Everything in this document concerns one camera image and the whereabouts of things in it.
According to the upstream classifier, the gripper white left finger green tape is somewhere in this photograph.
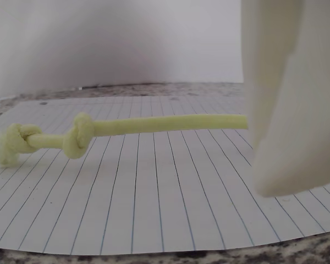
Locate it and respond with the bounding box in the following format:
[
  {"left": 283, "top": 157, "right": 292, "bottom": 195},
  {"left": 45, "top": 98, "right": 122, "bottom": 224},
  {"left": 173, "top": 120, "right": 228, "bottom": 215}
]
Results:
[{"left": 240, "top": 0, "right": 305, "bottom": 151}]

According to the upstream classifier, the gripper white right finger green tape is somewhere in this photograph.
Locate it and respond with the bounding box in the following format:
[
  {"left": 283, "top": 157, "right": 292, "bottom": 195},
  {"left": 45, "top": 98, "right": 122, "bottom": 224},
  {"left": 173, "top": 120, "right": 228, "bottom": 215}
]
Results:
[{"left": 252, "top": 0, "right": 330, "bottom": 198}]

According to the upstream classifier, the yellow knotted rope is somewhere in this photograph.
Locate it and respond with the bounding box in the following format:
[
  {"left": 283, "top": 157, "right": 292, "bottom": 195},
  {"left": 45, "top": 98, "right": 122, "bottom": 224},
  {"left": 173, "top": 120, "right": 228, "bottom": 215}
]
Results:
[{"left": 0, "top": 112, "right": 249, "bottom": 168}]

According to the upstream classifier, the lined paper sheet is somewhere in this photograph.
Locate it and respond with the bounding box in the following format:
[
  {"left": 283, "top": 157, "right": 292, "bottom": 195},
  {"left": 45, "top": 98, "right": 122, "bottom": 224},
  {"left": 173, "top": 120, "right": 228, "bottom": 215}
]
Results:
[{"left": 0, "top": 95, "right": 330, "bottom": 255}]

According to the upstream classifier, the white foam board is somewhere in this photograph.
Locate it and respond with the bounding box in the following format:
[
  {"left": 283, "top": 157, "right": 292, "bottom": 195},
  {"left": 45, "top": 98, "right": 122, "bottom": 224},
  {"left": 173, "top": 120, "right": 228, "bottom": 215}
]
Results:
[{"left": 0, "top": 0, "right": 245, "bottom": 101}]

